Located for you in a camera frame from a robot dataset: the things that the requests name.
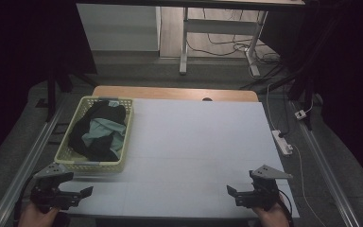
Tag black garment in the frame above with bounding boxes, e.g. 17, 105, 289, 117
67, 99, 128, 163

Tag black tripod stand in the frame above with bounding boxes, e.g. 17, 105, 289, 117
239, 0, 353, 131

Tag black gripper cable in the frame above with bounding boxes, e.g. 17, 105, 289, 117
276, 188, 295, 227
13, 174, 42, 227

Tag white desk frame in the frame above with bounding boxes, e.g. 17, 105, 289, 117
179, 0, 306, 79

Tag black floor cables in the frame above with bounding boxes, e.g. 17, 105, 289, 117
186, 9, 282, 65

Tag aluminium rail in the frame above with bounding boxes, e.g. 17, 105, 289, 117
290, 99, 362, 227
0, 94, 68, 227

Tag small white adapter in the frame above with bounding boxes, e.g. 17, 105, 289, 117
294, 109, 308, 121

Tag white power strip cable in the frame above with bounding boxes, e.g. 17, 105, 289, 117
290, 144, 329, 227

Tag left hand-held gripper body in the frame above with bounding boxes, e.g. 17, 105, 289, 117
29, 162, 83, 213

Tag white power strip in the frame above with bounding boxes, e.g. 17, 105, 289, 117
270, 129, 294, 157

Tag wooden table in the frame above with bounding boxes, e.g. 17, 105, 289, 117
92, 85, 260, 103

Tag light teal garment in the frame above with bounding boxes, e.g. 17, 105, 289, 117
81, 99, 128, 159

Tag person's left hand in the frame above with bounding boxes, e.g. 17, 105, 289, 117
18, 202, 61, 227

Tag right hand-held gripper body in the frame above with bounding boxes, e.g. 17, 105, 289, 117
235, 164, 294, 212

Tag person's right hand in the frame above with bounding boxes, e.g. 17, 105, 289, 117
251, 196, 291, 227

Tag pale yellow plastic basket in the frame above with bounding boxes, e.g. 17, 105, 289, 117
53, 96, 135, 174

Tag black curtain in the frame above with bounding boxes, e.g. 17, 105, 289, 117
0, 0, 98, 171
259, 0, 363, 193

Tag white table mat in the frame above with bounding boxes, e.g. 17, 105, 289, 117
59, 97, 301, 219

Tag white cabinet panel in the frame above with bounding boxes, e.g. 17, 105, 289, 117
76, 3, 162, 52

